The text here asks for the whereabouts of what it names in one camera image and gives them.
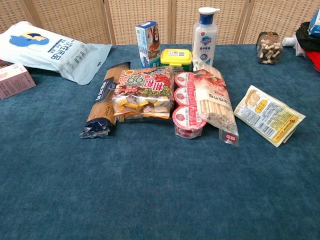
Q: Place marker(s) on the white plastic tube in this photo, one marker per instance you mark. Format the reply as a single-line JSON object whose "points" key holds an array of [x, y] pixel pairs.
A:
{"points": [[290, 41]]}

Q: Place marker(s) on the pink cardboard box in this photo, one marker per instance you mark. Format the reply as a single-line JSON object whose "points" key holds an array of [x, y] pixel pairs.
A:
{"points": [[13, 80]]}

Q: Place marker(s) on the yellow white yeast sachet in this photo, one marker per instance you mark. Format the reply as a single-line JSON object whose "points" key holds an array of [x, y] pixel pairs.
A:
{"points": [[268, 115]]}

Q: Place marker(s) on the red white yogurt cup pack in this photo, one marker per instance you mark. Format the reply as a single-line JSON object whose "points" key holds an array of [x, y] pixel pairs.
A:
{"points": [[186, 105]]}

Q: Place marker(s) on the white blue-cap lotion bottle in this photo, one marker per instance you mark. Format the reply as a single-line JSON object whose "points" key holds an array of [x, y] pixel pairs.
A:
{"points": [[205, 37]]}

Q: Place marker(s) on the light blue bedding bag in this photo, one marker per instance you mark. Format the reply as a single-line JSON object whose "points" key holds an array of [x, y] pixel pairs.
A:
{"points": [[50, 52]]}

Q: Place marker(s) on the yellow lid green tub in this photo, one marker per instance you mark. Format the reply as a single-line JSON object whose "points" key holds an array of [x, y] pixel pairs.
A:
{"points": [[176, 58]]}

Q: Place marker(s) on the blue white carton box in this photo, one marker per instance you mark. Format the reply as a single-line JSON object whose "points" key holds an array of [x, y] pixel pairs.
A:
{"points": [[149, 42]]}

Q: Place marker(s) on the white blue tissue pack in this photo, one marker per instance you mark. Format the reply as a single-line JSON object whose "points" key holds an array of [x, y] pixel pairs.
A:
{"points": [[315, 23]]}

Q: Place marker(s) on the bamboo chopsticks plastic packet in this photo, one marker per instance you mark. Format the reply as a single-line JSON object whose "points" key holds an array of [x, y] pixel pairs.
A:
{"points": [[215, 100]]}

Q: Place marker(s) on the blue table cloth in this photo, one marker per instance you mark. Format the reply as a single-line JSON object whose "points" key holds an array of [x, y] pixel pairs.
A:
{"points": [[150, 175]]}

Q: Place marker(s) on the orange transparent snack bag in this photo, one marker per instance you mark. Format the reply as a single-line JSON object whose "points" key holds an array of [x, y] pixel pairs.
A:
{"points": [[145, 92]]}

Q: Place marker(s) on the red cloth item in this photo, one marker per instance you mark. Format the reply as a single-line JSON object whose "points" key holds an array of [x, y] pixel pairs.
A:
{"points": [[313, 58]]}

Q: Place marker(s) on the black cloth bag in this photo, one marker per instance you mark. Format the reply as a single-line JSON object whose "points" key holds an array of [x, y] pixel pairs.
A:
{"points": [[308, 37]]}

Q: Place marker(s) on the woven folding screen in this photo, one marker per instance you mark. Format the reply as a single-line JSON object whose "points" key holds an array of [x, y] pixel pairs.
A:
{"points": [[140, 20]]}

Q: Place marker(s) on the dark blue spaghetti packet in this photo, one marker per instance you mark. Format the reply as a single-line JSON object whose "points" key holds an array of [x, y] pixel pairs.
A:
{"points": [[103, 105]]}

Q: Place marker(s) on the clear jar of mushroom cookies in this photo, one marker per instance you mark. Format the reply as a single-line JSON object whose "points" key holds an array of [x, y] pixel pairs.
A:
{"points": [[269, 48]]}

